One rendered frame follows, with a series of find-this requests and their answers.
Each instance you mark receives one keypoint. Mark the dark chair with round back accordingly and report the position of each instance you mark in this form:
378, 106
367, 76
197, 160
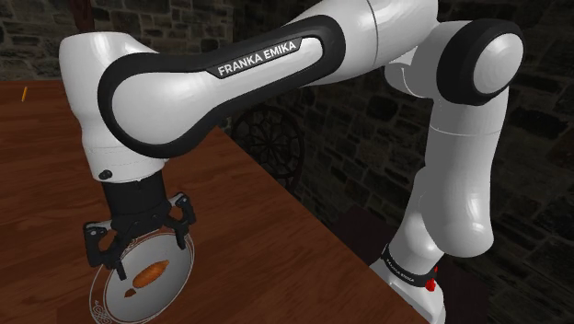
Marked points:
269, 139

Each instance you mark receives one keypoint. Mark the small brown food piece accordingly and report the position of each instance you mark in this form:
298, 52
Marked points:
129, 293

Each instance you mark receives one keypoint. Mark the yellow pencil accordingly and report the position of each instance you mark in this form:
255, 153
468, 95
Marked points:
24, 93

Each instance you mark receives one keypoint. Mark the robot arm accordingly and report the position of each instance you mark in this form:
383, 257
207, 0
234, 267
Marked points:
453, 179

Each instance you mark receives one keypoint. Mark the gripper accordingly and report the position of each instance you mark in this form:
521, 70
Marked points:
134, 199

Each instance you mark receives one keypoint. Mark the white plate with patterned rim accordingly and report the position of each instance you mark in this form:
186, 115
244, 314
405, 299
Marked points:
172, 273

